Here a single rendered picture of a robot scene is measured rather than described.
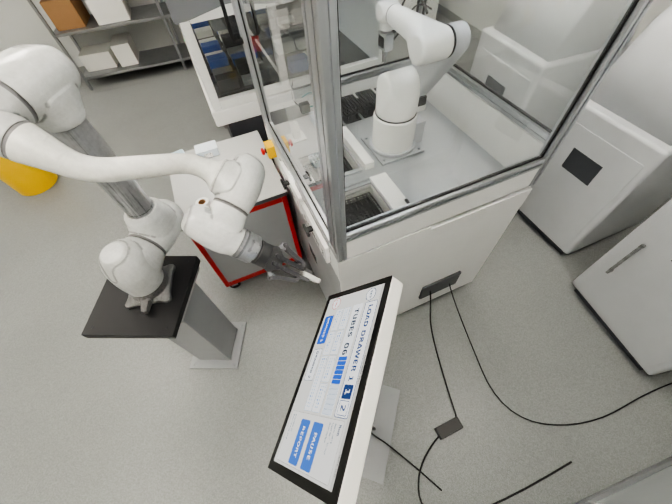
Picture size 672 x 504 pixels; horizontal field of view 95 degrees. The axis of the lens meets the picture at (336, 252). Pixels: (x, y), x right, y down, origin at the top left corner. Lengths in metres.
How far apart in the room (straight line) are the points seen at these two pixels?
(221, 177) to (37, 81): 0.46
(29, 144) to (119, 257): 0.48
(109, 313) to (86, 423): 1.02
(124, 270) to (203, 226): 0.53
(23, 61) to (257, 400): 1.71
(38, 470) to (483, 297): 2.76
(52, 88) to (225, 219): 0.52
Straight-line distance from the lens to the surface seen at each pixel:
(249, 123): 2.29
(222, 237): 0.87
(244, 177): 0.90
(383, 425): 1.91
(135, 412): 2.32
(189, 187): 1.94
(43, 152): 0.99
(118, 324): 1.54
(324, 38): 0.68
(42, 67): 1.12
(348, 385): 0.80
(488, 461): 2.05
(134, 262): 1.33
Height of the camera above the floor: 1.94
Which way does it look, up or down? 56 degrees down
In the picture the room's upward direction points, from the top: 5 degrees counter-clockwise
